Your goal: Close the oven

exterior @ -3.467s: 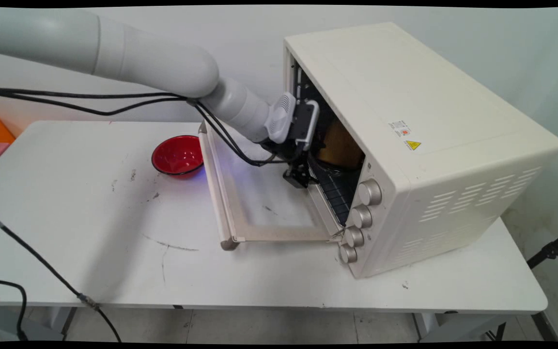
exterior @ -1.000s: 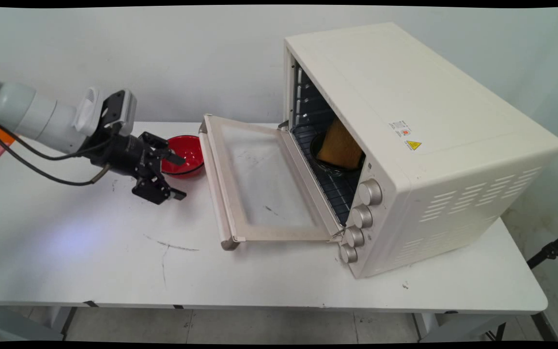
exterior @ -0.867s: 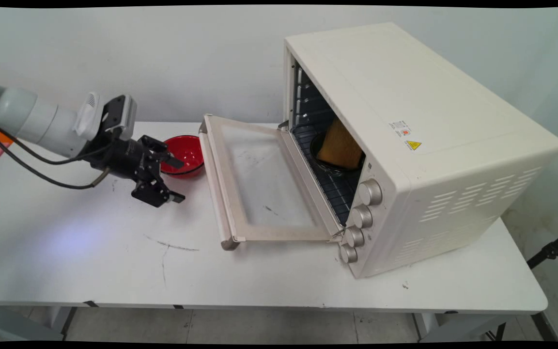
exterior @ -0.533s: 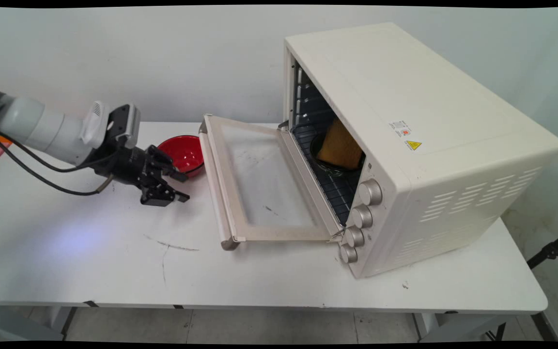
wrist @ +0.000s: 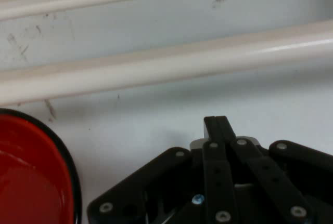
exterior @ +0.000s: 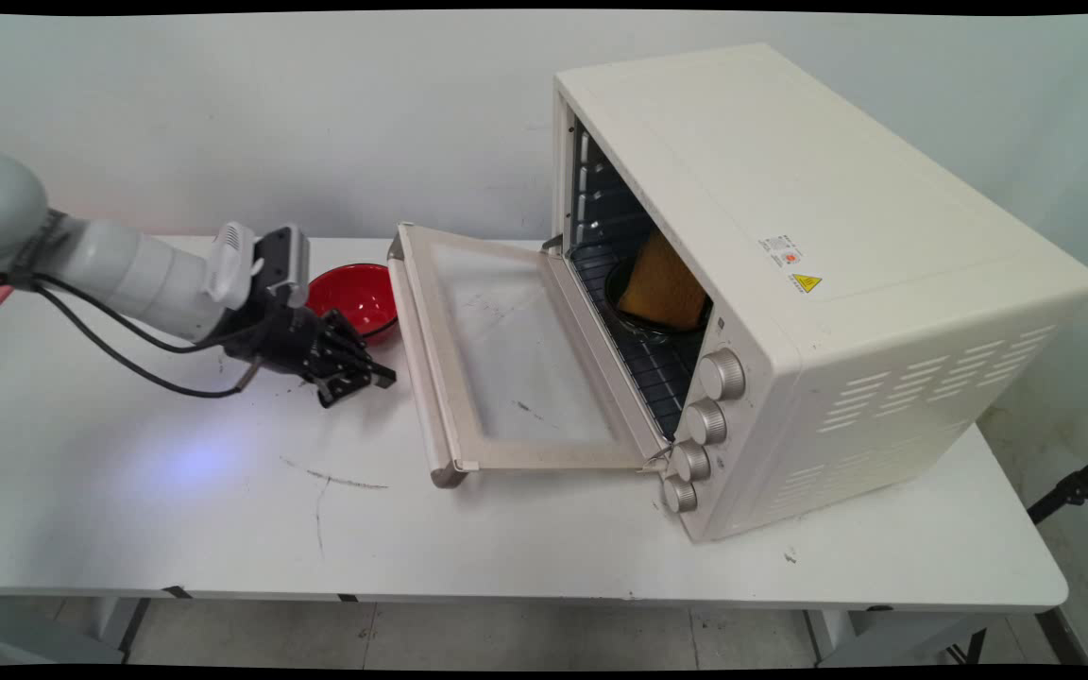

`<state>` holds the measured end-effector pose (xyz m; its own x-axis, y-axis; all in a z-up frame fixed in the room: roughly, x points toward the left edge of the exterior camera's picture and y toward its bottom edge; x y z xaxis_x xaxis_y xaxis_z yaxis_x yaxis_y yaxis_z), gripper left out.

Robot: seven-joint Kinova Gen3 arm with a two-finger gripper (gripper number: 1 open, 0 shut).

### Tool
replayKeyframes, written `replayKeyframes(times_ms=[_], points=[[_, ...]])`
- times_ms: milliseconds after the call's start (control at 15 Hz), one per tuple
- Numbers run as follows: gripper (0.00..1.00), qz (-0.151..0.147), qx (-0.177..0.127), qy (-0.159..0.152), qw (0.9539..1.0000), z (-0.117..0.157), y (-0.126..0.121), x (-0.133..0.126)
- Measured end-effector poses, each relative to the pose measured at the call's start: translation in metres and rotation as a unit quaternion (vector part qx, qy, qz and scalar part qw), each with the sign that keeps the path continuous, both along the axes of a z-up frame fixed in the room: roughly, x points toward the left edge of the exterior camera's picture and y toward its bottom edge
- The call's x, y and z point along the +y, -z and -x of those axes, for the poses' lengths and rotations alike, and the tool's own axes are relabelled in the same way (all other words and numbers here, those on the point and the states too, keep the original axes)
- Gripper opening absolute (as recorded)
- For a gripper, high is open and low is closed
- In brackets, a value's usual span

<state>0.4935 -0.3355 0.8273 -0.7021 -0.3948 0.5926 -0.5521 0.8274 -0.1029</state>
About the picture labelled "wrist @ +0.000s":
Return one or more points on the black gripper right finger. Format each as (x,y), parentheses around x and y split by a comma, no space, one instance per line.
(270,177)

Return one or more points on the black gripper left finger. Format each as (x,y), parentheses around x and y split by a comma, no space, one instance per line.
(216,177)

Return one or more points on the red bowl with black rim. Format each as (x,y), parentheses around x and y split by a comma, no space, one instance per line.
(28,172)

